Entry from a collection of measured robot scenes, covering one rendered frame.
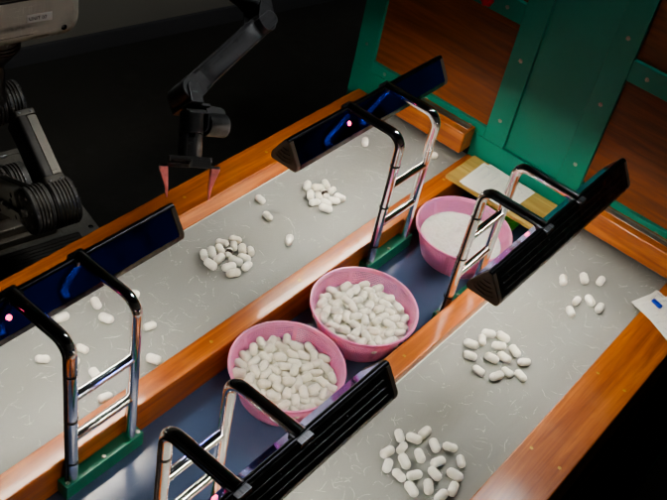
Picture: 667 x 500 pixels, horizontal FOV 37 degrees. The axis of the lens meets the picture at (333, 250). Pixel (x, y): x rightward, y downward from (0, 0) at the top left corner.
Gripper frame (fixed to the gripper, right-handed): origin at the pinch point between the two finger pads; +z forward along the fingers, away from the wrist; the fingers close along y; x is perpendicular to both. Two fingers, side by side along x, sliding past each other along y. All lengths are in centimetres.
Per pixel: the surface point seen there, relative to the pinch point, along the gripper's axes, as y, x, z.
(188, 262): -1.2, -6.9, 16.4
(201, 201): -4.8, -21.0, 1.6
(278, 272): -23.4, -5.2, 17.8
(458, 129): -78, -36, -23
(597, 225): -110, -11, 2
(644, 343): -113, 14, 30
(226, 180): -11.6, -28.4, -4.5
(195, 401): -2.9, 18.1, 45.5
